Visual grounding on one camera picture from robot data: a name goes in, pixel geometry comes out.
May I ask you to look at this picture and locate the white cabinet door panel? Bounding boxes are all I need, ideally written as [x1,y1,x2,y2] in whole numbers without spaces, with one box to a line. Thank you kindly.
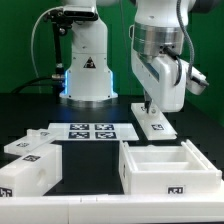
[4,129,57,156]
[131,103,177,140]

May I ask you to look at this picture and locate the white fiducial marker base plate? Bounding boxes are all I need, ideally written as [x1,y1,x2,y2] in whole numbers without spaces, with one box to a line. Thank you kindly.
[48,123,139,141]

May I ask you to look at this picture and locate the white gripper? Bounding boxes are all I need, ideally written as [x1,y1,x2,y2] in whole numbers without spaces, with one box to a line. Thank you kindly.
[131,50,186,114]

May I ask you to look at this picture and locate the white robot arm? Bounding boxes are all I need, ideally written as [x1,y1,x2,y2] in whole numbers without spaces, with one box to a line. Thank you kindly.
[60,0,221,112]

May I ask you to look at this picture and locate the black cable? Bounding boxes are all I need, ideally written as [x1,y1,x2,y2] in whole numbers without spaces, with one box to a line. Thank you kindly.
[11,77,66,94]

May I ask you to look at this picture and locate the white L-shaped obstacle frame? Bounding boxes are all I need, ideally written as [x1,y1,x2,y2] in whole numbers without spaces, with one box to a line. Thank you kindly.
[0,183,224,224]

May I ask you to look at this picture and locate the white cabinet body box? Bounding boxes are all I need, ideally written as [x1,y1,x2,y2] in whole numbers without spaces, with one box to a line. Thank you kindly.
[119,140,222,195]

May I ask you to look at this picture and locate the white cable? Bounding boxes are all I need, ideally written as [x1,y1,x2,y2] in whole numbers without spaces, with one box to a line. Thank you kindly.
[30,6,64,94]

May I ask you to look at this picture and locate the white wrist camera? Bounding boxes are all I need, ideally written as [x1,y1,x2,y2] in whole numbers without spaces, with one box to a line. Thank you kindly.
[186,68,209,95]

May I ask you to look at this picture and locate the grey braided camera cable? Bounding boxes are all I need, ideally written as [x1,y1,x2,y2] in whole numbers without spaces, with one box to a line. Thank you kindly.
[166,0,196,86]

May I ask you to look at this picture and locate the white cabinet top block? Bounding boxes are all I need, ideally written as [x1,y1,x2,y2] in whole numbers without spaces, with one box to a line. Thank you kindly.
[0,144,62,197]

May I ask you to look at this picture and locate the black camera on stand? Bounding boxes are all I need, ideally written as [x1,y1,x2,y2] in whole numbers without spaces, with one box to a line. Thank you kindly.
[44,5,98,86]

